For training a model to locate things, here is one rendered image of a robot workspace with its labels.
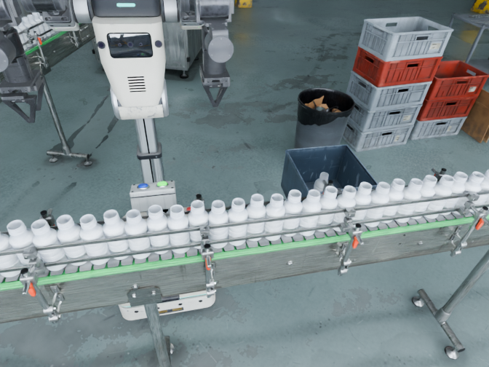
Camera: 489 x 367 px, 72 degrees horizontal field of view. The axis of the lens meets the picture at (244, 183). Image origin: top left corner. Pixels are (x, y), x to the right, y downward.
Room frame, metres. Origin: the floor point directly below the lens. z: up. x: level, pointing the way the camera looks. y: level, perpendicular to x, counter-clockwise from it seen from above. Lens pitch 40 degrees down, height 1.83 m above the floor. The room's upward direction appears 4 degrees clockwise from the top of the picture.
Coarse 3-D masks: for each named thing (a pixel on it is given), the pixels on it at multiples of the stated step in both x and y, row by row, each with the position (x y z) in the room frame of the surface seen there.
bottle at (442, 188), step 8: (448, 176) 0.90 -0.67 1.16; (440, 184) 0.88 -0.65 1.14; (448, 184) 0.87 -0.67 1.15; (440, 192) 0.87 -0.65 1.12; (448, 192) 0.87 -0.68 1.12; (440, 200) 0.86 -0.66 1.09; (432, 208) 0.87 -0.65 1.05; (440, 208) 0.86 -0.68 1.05; (424, 216) 0.87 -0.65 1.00; (432, 216) 0.86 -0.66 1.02
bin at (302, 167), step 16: (288, 160) 1.27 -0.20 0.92; (304, 160) 1.34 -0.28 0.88; (320, 160) 1.36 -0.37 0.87; (336, 160) 1.38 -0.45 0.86; (352, 160) 1.31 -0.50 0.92; (288, 176) 1.24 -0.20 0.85; (304, 176) 1.35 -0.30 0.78; (336, 176) 1.39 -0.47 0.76; (352, 176) 1.27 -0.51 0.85; (368, 176) 1.17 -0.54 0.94; (288, 192) 1.21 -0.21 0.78; (304, 192) 1.06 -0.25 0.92; (320, 192) 1.03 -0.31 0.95
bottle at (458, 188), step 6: (456, 174) 0.91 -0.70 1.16; (462, 174) 0.92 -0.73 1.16; (456, 180) 0.90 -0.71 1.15; (462, 180) 0.89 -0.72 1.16; (450, 186) 0.90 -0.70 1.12; (456, 186) 0.89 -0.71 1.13; (462, 186) 0.89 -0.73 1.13; (456, 192) 0.88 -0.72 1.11; (462, 192) 0.89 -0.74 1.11; (456, 198) 0.88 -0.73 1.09; (450, 204) 0.88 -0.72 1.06
